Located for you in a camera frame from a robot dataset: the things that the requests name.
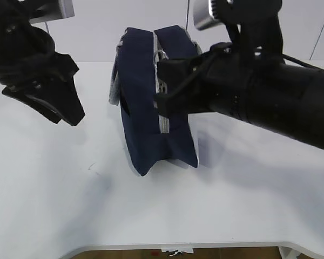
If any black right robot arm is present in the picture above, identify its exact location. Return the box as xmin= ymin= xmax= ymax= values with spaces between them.
xmin=154 ymin=1 xmax=324 ymax=150

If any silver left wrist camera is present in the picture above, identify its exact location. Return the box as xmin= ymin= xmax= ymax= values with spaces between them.
xmin=28 ymin=0 xmax=75 ymax=24

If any navy blue lunch bag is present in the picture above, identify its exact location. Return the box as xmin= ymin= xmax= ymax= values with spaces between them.
xmin=109 ymin=25 xmax=201 ymax=176

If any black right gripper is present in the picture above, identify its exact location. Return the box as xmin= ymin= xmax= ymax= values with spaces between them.
xmin=154 ymin=43 xmax=245 ymax=119

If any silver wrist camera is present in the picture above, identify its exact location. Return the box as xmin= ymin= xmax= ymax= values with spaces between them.
xmin=28 ymin=0 xmax=75 ymax=24
xmin=193 ymin=0 xmax=222 ymax=31

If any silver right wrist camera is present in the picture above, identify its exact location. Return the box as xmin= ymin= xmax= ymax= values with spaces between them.
xmin=193 ymin=0 xmax=222 ymax=31

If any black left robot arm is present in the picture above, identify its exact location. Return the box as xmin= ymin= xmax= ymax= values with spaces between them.
xmin=0 ymin=1 xmax=85 ymax=126

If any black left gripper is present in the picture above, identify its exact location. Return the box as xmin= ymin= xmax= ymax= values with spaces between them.
xmin=0 ymin=52 xmax=85 ymax=126

